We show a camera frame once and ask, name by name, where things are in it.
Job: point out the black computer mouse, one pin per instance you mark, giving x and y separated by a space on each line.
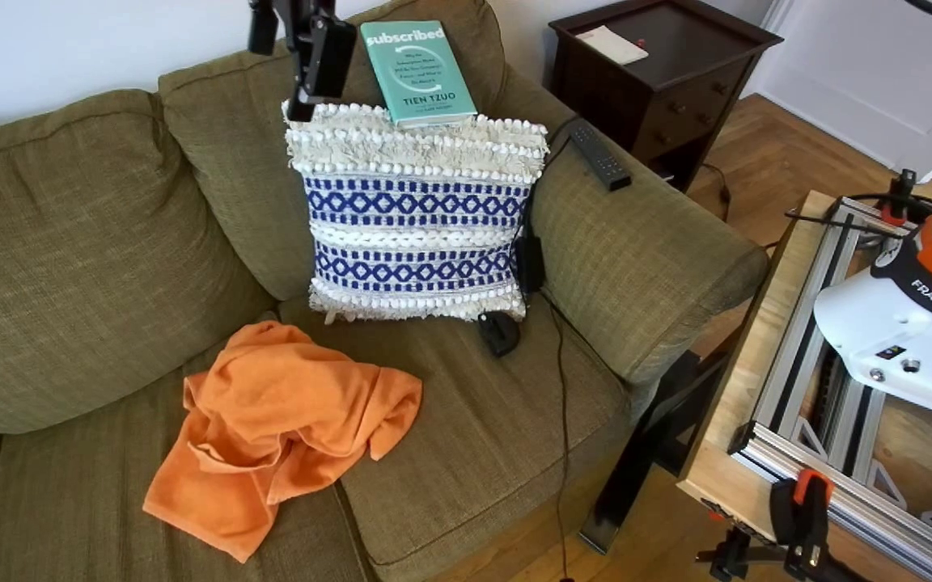
499 329

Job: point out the white paper on table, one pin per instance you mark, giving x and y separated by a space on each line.
614 46

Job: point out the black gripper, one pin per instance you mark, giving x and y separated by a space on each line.
322 46

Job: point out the white orange robot base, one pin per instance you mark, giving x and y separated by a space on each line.
880 318

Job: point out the teal book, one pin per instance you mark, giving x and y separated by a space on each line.
416 72

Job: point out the orange cloth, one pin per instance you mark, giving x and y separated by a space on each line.
272 419

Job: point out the olive green sofa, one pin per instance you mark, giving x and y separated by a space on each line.
143 227

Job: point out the black remote control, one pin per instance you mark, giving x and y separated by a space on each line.
599 155

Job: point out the aluminium frame robot table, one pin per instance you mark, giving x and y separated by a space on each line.
788 405

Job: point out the black power adapter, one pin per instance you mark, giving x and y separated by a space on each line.
529 263

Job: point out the white and blue pillow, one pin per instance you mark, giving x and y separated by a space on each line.
416 222

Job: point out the dark wooden side table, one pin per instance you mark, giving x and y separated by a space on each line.
672 103

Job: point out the black orange clamp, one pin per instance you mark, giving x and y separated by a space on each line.
800 522

